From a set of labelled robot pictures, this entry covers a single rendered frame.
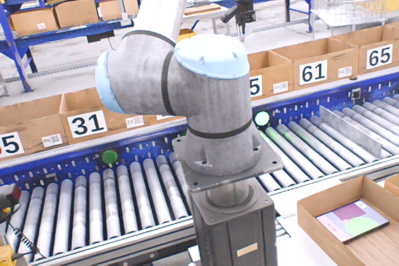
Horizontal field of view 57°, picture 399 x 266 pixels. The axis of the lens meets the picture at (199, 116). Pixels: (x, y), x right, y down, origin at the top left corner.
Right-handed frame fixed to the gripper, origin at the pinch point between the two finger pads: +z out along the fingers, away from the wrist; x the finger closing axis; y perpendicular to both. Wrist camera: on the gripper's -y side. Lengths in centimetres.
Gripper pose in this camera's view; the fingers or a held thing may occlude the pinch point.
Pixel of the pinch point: (241, 40)
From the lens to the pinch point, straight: 194.1
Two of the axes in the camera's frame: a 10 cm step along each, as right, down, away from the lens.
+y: 9.5, -2.5, 2.0
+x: -2.9, -3.8, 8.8
